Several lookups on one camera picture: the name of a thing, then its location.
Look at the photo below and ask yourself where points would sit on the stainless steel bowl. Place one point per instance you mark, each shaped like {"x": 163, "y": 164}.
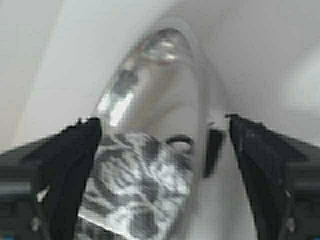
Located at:
{"x": 160, "y": 89}

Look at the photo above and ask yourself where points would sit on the grey patterned cloth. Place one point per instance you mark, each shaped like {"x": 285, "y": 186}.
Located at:
{"x": 138, "y": 188}

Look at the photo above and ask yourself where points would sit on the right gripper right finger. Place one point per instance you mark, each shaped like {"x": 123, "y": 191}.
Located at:
{"x": 262, "y": 155}

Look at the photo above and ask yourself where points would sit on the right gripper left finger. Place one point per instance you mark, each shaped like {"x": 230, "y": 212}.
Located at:
{"x": 63, "y": 162}

